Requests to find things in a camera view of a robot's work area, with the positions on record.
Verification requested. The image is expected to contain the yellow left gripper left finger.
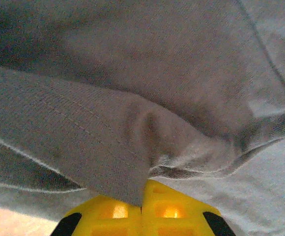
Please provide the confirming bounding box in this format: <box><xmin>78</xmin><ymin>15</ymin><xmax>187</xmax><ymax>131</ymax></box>
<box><xmin>50</xmin><ymin>195</ymin><xmax>143</xmax><ymax>236</ymax></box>

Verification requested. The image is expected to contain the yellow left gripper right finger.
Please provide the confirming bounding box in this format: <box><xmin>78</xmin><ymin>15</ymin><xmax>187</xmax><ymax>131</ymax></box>
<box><xmin>142</xmin><ymin>179</ymin><xmax>235</xmax><ymax>236</ymax></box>

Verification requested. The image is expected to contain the grey-blue t-shirt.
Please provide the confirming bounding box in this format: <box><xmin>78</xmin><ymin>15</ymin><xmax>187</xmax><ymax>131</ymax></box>
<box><xmin>0</xmin><ymin>0</ymin><xmax>285</xmax><ymax>236</ymax></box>

